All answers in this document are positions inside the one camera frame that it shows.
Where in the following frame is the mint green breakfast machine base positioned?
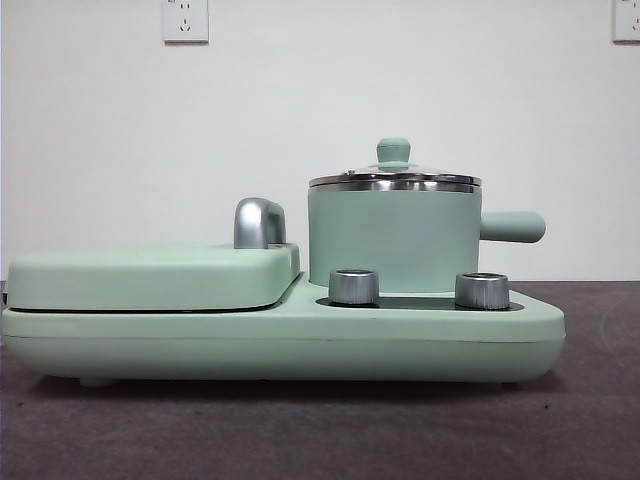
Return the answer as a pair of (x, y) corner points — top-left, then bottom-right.
(0, 269), (567, 389)

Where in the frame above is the mint green griddle cover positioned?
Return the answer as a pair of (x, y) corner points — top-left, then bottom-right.
(5, 241), (302, 311)

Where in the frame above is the glass lid with green knob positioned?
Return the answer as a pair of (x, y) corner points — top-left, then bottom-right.
(308, 137), (483, 194)

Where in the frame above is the silver control knob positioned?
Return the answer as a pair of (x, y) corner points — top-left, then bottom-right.
(328, 268), (381, 306)
(453, 271), (511, 309)

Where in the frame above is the silver cover handle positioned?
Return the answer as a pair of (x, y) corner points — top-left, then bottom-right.
(233, 197), (288, 250)

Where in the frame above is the white wall socket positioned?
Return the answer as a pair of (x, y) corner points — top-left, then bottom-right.
(162, 0), (210, 44)
(612, 0), (640, 43)

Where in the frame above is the mint green handled pot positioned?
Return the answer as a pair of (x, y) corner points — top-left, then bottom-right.
(307, 185), (547, 295)

